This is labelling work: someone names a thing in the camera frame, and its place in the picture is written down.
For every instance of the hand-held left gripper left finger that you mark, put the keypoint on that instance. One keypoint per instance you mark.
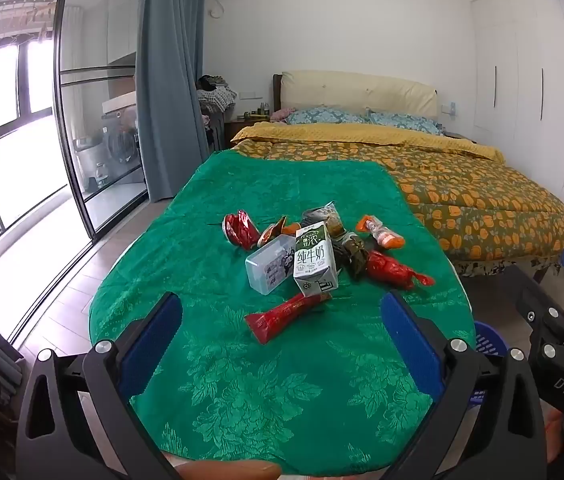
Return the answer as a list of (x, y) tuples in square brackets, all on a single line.
[(152, 345)]

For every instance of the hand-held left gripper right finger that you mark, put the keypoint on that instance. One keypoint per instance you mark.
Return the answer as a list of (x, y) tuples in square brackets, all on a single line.
[(412, 345)]

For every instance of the blue plastic basket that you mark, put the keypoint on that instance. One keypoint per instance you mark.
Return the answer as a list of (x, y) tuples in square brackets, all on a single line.
[(489, 340)]

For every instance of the red twisted sausage wrapper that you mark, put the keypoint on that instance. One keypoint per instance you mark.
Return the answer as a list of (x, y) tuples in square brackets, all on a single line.
[(389, 269)]

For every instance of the orange sausage packet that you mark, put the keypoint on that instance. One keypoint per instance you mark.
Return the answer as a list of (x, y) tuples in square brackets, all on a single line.
[(382, 234)]

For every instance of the green white milk carton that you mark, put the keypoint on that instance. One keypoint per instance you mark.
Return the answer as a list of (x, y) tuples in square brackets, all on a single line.
[(312, 260)]

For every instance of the long red stick wrapper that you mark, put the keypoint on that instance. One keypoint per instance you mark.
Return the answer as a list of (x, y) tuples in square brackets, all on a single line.
[(282, 316)]

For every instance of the clear plastic box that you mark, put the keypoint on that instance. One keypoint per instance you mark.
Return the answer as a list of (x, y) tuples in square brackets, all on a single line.
[(267, 270)]

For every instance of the crushed red can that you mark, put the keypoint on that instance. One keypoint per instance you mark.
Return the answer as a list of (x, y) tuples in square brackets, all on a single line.
[(239, 230)]

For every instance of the dark snack packet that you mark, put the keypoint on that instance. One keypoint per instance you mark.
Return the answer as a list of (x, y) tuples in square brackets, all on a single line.
[(332, 220)]

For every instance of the orange brown snack wrapper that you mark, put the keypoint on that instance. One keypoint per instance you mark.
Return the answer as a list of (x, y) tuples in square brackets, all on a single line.
[(269, 234)]

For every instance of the person's left hand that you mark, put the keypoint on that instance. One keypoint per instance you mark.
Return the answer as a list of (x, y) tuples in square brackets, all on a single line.
[(227, 471)]

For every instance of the green floral tablecloth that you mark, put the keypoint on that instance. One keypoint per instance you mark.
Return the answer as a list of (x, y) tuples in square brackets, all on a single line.
[(262, 390)]

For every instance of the glass sliding door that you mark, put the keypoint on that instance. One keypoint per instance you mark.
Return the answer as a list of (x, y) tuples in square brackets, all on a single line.
[(97, 200)]

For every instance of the white wardrobe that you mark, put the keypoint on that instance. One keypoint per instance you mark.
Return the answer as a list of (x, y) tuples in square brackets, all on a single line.
[(522, 85)]

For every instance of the grey washing machine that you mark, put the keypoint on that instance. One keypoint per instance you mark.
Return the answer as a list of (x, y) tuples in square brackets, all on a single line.
[(122, 145)]

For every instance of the teal patterned pillow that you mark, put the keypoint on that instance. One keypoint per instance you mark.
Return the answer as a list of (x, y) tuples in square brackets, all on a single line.
[(327, 116), (404, 122)]

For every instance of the yellow blanket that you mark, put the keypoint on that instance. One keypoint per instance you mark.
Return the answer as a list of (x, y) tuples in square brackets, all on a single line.
[(342, 135)]

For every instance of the dark ribbed chair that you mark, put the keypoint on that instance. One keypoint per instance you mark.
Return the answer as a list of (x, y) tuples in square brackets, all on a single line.
[(214, 132)]

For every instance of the wooden nightstand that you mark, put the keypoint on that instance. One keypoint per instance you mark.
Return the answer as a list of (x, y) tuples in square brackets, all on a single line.
[(239, 130)]

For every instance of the small bottles on nightstand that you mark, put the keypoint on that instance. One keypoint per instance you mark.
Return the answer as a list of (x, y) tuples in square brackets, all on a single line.
[(259, 112)]

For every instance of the cream padded headboard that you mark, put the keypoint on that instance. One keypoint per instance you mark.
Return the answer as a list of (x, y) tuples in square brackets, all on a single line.
[(357, 92)]

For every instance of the pile of clothes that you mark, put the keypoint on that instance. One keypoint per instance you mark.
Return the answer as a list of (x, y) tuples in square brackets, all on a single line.
[(217, 92)]

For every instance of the pink pillow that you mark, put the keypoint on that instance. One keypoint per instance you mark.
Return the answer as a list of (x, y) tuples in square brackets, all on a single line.
[(282, 115)]

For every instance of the grey blue curtain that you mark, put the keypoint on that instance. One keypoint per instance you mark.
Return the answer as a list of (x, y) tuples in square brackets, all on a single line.
[(172, 70)]

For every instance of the ceiling drying rack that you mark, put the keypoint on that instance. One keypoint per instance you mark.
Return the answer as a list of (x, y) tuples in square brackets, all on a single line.
[(17, 17)]

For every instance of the wall socket plate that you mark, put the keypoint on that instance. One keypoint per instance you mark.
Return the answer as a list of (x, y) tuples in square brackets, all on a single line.
[(451, 108)]

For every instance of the white wall switch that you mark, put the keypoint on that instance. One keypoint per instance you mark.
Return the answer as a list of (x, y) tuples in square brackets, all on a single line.
[(250, 95)]

